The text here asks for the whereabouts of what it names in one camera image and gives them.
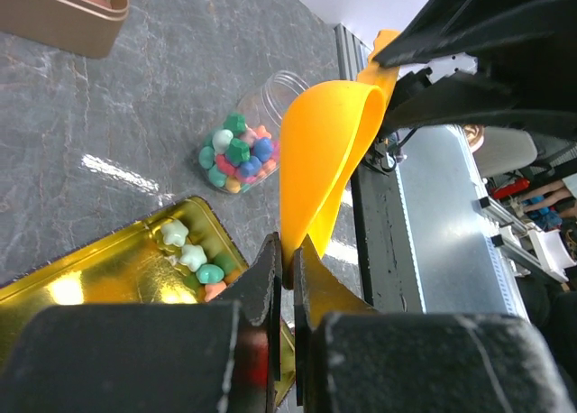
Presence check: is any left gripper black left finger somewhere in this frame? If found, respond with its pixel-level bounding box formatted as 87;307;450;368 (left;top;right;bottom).
1;234;282;412

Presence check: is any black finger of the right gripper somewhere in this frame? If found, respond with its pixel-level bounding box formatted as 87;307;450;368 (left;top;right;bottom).
372;0;576;69

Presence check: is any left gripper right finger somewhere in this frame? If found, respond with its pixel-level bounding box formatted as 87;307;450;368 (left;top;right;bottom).
292;239;575;412

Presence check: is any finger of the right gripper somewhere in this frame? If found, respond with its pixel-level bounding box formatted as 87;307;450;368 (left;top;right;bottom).
382;74;576;138

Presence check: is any star candy tin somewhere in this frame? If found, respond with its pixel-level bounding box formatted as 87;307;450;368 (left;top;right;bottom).
1;197;295;411

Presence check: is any yellow plastic scoop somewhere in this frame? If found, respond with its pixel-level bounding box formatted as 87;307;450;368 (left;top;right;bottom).
278;28;402;290

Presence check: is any clear glass jar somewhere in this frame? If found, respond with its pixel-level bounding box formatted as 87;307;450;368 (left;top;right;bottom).
197;70;308;194

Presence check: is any brown gummy candy box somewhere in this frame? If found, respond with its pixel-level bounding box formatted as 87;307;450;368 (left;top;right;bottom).
1;0;129;59

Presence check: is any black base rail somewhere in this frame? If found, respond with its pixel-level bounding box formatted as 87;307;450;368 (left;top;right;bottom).
351;142;425;313

